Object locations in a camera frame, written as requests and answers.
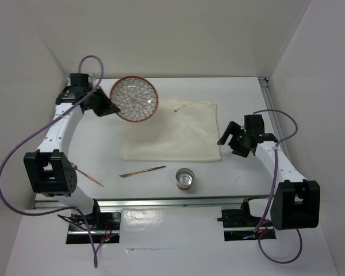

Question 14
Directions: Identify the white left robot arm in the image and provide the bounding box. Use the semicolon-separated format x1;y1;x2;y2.
24;73;119;229

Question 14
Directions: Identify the metal cup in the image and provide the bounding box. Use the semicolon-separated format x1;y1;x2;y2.
175;168;195;190

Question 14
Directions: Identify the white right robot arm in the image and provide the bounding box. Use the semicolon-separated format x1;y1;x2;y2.
217;113;321;231

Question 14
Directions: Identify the copper knife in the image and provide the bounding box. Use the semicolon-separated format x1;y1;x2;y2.
119;166;167;178

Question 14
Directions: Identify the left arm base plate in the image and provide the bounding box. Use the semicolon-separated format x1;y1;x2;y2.
58;212;121;244

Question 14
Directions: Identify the aluminium rail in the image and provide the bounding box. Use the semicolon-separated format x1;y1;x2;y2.
33;194;302;209
258;76;302;190

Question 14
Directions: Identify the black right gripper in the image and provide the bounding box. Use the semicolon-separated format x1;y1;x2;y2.
217;121;251;158

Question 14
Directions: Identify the cream cloth napkin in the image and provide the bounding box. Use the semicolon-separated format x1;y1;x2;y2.
121;98;221;163

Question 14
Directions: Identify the floral patterned ceramic plate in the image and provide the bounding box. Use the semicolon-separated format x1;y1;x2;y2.
110;76;159;122

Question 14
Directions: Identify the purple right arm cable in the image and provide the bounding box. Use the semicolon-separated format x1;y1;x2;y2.
252;109;303;264

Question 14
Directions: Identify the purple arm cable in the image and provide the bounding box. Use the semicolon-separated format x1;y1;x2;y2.
252;109;303;264
0;55;111;268

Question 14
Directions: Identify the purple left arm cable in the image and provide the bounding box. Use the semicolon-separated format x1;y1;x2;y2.
0;55;111;268

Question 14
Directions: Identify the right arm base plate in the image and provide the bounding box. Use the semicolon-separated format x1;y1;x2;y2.
217;209;276;242

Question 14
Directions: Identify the aluminium right side rail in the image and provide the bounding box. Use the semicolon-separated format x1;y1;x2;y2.
258;76;302;190

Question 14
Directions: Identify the aluminium front rail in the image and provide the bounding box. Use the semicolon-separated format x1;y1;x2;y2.
33;194;302;209

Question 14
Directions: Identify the copper fork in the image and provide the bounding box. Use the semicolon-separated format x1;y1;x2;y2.
71;163;104;187

